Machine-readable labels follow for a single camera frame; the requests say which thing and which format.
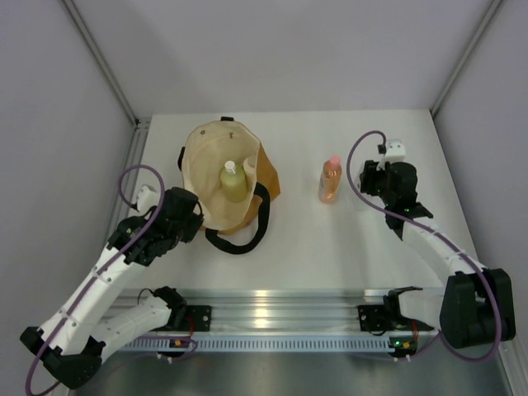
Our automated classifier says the tan canvas tote bag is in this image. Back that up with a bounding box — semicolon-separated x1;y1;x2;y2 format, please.
178;117;281;255

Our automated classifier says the green pump bottle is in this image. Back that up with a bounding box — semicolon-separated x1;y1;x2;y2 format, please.
219;160;248;203

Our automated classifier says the orange bottle with pink cap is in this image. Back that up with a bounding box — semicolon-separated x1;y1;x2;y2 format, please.
318;155;342;204

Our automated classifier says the beige bottle with beige cap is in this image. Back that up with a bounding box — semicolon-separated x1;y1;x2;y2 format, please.
243;156;257;177

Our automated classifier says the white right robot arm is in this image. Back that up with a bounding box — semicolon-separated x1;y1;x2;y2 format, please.
355;160;516;349

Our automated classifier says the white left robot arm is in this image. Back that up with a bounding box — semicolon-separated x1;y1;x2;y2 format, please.
20;186;204;389

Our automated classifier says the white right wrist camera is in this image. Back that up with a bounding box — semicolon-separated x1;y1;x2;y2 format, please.
377;139;406;170

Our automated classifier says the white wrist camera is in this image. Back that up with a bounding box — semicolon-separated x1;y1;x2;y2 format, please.
377;139;406;170
132;185;160;214

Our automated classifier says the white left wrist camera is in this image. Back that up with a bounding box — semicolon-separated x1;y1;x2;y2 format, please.
132;185;160;214

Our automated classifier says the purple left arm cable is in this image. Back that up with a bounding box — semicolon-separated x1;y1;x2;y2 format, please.
23;164;167;396

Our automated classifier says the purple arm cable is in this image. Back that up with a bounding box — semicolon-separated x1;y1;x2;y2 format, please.
23;164;167;396
346;130;505;364

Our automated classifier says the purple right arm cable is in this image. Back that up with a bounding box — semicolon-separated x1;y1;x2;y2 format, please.
346;130;505;364

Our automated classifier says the slotted cable duct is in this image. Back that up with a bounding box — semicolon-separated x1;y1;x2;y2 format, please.
122;334;418;355

